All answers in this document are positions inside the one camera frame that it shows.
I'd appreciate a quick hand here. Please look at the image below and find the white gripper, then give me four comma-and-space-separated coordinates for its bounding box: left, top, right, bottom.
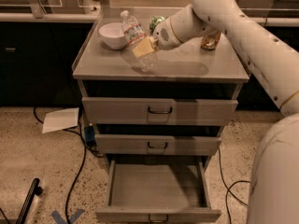
133, 18, 181, 58

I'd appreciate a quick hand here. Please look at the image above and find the clear plastic water bottle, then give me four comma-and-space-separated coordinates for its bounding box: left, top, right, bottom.
121, 10, 157, 72

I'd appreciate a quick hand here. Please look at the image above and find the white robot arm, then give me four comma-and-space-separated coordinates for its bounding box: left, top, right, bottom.
134, 0, 299, 224

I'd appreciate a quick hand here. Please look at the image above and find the top grey drawer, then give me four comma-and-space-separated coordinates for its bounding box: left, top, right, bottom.
82, 97, 237, 126

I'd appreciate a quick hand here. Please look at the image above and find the grey drawer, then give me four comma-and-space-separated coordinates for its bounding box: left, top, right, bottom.
96, 155, 221, 224
82, 97, 237, 126
95, 134, 221, 156

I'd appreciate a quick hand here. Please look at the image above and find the grey metal drawer cabinet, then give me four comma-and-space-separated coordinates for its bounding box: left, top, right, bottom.
71, 7, 252, 169

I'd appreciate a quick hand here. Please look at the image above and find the middle grey drawer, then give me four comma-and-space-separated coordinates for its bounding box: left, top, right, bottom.
95, 134, 221, 156

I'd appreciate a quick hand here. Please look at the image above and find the dark counter cabinet left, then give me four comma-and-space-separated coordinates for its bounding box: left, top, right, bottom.
0, 21, 93, 106

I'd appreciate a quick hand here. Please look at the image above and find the bottom grey drawer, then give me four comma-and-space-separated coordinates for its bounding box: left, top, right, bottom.
96, 155, 221, 224

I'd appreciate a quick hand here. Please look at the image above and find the green snack bag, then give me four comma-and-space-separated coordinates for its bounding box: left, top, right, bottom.
149, 15, 167, 32

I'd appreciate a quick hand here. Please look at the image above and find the white ceramic bowl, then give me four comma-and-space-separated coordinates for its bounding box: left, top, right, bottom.
99, 22, 127, 49

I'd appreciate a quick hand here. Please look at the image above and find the orange soda can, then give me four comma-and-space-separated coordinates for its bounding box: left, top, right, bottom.
201, 31, 221, 50

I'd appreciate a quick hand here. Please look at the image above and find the blue power adapter box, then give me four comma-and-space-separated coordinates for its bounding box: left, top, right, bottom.
84, 126, 96, 147

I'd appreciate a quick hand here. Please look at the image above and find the white paper sheet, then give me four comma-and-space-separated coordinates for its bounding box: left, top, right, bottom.
42, 107, 79, 133

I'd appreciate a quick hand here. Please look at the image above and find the black bar lower left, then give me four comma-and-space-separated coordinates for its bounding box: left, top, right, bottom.
15, 178, 43, 224

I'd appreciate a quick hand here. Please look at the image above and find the black cable left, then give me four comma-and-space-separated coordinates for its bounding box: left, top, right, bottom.
32, 106, 104, 224

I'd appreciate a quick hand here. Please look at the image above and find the black cable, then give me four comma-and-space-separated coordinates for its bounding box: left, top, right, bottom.
32, 106, 104, 224
217, 147, 251, 224

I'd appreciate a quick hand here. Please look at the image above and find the black cable right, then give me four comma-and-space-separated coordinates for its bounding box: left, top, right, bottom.
217, 147, 251, 224

